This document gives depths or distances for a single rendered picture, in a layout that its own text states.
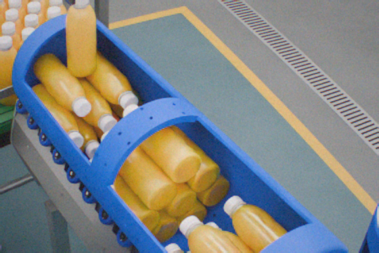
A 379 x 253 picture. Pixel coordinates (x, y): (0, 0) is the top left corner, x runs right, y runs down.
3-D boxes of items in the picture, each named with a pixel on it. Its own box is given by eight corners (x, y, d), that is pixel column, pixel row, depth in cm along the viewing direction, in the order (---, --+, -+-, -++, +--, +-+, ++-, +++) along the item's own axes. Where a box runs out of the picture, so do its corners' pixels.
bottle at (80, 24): (101, 73, 154) (101, 4, 142) (74, 81, 151) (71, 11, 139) (89, 57, 159) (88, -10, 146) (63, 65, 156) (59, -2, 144)
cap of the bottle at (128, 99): (132, 89, 151) (137, 93, 150) (135, 101, 154) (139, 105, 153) (118, 97, 150) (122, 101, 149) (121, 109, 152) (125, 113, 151)
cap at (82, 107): (80, 95, 146) (84, 99, 145) (91, 102, 150) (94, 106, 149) (69, 109, 147) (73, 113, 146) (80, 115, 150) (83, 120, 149)
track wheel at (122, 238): (133, 234, 137) (139, 235, 138) (120, 222, 140) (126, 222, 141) (124, 251, 138) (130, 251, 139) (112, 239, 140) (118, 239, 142)
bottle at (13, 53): (-5, 104, 181) (-12, 49, 168) (7, 89, 186) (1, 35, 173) (16, 109, 179) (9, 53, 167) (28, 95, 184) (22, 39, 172)
